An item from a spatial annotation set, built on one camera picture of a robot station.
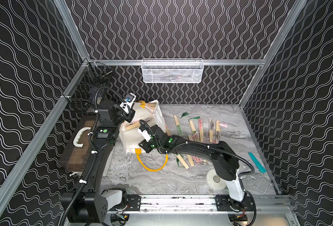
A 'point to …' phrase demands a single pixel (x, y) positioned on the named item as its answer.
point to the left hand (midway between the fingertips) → (129, 99)
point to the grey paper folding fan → (211, 130)
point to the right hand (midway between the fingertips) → (140, 142)
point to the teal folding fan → (260, 167)
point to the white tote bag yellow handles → (130, 138)
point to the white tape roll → (214, 181)
